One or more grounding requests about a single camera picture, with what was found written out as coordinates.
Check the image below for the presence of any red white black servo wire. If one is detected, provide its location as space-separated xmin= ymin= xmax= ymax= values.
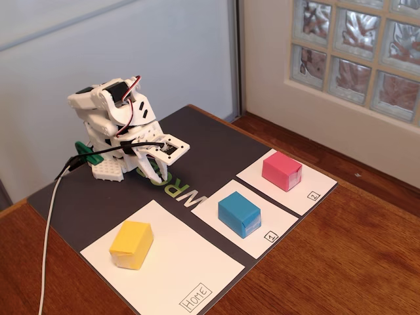
xmin=116 ymin=75 xmax=142 ymax=137

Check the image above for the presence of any white paper sheet marked 2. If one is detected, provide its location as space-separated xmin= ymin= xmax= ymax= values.
xmin=235 ymin=148 xmax=339 ymax=217

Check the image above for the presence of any yellow paper box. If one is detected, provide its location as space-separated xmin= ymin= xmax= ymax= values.
xmin=108 ymin=220 xmax=154 ymax=271

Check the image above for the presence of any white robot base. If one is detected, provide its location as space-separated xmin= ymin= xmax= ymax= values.
xmin=84 ymin=121 xmax=138 ymax=181

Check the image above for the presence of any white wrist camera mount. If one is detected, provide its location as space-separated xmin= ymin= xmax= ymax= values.
xmin=147 ymin=133 xmax=191 ymax=165

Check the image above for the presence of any black camera cable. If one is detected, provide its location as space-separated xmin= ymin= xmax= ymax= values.
xmin=54 ymin=139 xmax=167 ymax=181

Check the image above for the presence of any white cable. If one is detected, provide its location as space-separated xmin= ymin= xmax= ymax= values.
xmin=37 ymin=165 xmax=72 ymax=315

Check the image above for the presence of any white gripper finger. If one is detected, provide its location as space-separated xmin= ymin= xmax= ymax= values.
xmin=133 ymin=149 xmax=163 ymax=184
xmin=149 ymin=157 xmax=169 ymax=180

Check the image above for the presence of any blue paper box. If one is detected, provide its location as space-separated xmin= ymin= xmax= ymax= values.
xmin=217 ymin=191 xmax=263 ymax=240

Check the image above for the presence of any green clamp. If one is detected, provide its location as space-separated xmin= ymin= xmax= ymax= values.
xmin=74 ymin=140 xmax=105 ymax=165

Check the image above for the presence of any white paper sheet marked 1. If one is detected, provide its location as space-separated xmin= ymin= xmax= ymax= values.
xmin=190 ymin=179 xmax=300 ymax=260

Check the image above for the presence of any white paper sheet marked home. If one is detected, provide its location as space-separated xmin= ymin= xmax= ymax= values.
xmin=79 ymin=199 xmax=246 ymax=315

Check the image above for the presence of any dark grey printed mat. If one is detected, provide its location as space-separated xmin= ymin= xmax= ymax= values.
xmin=26 ymin=104 xmax=339 ymax=315

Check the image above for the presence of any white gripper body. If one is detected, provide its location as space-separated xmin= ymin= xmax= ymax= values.
xmin=114 ymin=121 xmax=169 ymax=159

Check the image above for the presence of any glass block window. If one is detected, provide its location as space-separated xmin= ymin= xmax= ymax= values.
xmin=290 ymin=0 xmax=420 ymax=124

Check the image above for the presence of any red paper box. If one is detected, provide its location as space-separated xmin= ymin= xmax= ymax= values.
xmin=261 ymin=151 xmax=303 ymax=192

